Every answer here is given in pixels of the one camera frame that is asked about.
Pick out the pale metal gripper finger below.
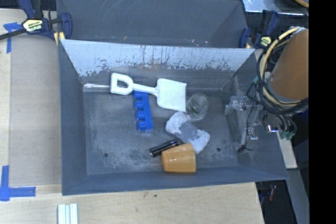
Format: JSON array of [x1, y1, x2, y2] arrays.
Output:
[[225, 95, 253, 115], [240, 123, 259, 146]]

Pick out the clear glass jar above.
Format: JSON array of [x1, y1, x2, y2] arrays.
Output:
[[185, 92, 210, 122]]

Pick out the white and grey sponge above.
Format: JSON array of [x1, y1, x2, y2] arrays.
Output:
[[164, 111, 211, 154]]

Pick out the white toy shovel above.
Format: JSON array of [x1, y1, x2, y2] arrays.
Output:
[[109, 72, 188, 113]]

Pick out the orange cup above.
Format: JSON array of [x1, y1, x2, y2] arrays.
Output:
[[161, 142, 197, 174]]

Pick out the black battery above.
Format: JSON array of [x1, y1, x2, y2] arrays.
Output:
[[149, 138, 185, 158]]

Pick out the blue studded toy brick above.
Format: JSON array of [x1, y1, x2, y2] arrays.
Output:
[[132, 90, 154, 133]]

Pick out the grey metal bin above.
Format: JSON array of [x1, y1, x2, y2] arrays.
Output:
[[55, 0, 290, 196]]

